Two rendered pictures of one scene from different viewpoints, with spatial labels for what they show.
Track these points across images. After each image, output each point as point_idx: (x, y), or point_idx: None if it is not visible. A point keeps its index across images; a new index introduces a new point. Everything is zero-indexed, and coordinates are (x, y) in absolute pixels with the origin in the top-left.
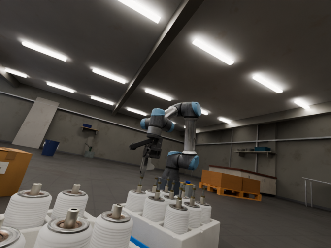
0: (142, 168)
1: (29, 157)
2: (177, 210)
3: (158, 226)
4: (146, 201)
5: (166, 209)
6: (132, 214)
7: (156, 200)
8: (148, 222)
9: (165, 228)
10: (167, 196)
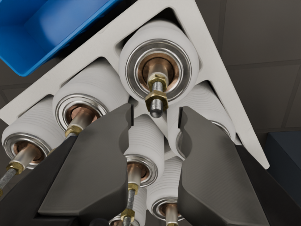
0: (124, 118)
1: None
2: (2, 139)
3: (38, 90)
4: (75, 81)
5: (30, 121)
6: (91, 38)
7: (56, 113)
8: (49, 71)
9: (33, 102)
10: (148, 168)
